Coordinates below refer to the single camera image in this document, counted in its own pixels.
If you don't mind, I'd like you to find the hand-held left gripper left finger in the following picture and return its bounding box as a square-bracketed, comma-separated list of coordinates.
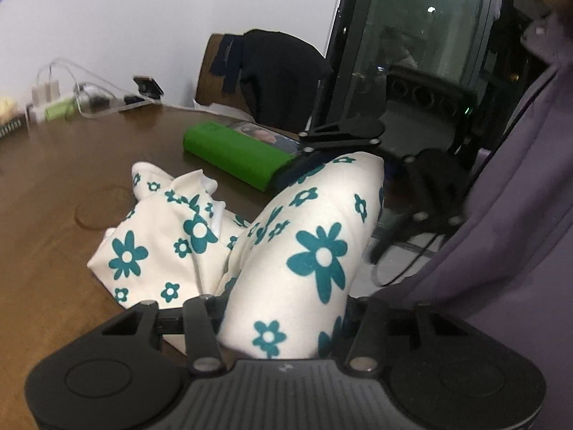
[102, 295, 227, 374]

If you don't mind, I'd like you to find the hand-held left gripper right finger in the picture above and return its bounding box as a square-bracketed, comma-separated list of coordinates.
[342, 298, 466, 372]

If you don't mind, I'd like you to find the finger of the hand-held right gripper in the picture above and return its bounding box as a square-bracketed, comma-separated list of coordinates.
[271, 115, 386, 191]
[371, 149, 468, 263]

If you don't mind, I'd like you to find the cream dress with teal flowers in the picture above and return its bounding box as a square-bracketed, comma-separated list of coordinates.
[87, 152, 386, 361]

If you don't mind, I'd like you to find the person's purple garment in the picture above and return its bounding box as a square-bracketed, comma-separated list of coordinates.
[374, 4, 573, 430]

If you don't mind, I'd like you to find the black perforated equipment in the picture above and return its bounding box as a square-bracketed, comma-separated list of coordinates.
[385, 65, 480, 153]

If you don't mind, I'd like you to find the bright green case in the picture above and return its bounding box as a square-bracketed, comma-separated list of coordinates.
[183, 121, 294, 191]

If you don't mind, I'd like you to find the glass door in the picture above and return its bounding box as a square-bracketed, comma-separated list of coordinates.
[324, 0, 515, 153]

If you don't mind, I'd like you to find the wooden chair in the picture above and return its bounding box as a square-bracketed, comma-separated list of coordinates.
[194, 33, 332, 130]

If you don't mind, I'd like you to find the phone on black stand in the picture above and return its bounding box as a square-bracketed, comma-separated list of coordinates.
[123, 75, 164, 105]

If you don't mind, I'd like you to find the black plug adapter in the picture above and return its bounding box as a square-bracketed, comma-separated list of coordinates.
[78, 83, 112, 110]

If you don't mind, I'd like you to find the dark box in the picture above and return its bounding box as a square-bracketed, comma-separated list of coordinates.
[0, 114, 28, 139]

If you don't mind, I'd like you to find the black cable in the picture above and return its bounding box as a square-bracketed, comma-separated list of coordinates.
[371, 233, 448, 287]

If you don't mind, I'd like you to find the white cable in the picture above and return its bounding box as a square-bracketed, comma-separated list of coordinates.
[36, 57, 153, 119]

